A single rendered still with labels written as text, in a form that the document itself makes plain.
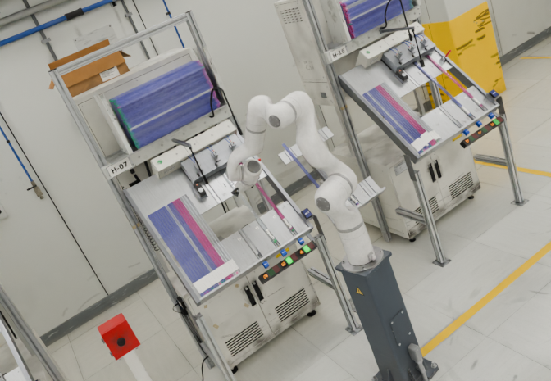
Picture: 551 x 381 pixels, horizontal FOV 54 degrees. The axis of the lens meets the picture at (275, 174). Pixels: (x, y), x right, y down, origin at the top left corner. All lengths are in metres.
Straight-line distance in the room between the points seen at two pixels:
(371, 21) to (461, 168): 1.18
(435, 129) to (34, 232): 2.91
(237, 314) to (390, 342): 0.94
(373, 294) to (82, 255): 2.67
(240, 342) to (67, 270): 1.79
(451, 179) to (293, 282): 1.32
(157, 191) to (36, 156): 1.59
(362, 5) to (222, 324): 2.03
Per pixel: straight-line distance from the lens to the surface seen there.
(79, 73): 3.11
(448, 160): 3.81
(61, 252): 4.48
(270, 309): 3.23
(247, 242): 2.76
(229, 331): 3.17
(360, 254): 2.38
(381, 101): 3.34
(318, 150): 2.20
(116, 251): 4.55
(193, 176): 2.85
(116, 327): 2.71
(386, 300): 2.52
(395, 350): 2.65
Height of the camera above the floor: 2.03
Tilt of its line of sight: 21 degrees down
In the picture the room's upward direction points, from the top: 22 degrees counter-clockwise
